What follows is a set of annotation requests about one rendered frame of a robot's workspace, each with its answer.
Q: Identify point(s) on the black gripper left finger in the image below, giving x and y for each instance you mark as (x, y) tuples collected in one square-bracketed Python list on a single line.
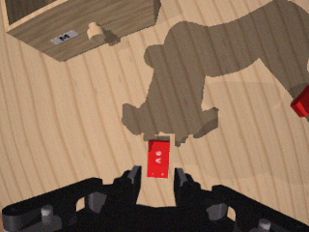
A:
[(57, 209)]

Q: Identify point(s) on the wooden drawer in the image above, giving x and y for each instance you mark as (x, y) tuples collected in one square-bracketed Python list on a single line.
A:
[(60, 28)]

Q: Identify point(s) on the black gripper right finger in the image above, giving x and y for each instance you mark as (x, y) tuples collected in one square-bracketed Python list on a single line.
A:
[(251, 215)]

